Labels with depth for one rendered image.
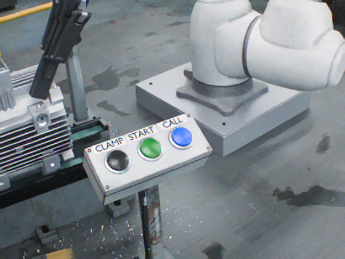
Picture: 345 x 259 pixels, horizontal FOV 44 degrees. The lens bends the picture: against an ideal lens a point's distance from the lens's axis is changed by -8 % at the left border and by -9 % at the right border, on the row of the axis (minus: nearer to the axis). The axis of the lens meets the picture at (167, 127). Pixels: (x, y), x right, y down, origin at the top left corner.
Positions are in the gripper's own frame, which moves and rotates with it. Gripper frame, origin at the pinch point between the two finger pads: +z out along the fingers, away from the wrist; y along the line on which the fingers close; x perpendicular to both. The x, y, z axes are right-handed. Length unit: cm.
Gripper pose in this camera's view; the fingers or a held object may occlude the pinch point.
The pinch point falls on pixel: (44, 78)
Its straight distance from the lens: 76.5
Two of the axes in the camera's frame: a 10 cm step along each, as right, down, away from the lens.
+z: -3.9, 8.9, 2.5
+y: 5.1, 4.4, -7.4
